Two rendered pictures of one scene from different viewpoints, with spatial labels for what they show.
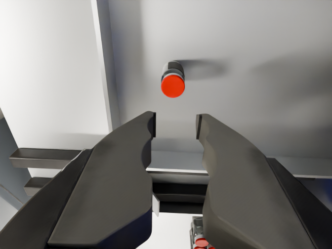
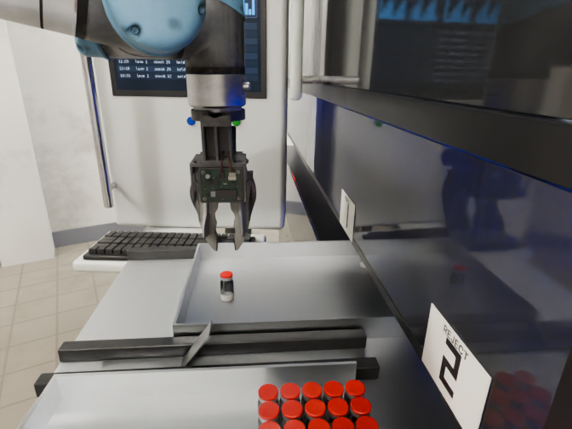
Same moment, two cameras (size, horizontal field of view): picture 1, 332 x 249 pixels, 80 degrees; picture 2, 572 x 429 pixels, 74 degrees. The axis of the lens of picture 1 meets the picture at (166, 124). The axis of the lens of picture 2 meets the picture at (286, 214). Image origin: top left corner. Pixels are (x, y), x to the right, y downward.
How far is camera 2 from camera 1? 0.62 m
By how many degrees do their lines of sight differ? 101
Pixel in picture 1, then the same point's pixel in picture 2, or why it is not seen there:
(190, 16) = (237, 282)
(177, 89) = (228, 274)
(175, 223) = not seen: outside the picture
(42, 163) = (94, 343)
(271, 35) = (281, 284)
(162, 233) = not seen: outside the picture
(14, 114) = (92, 328)
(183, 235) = not seen: outside the picture
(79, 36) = (173, 291)
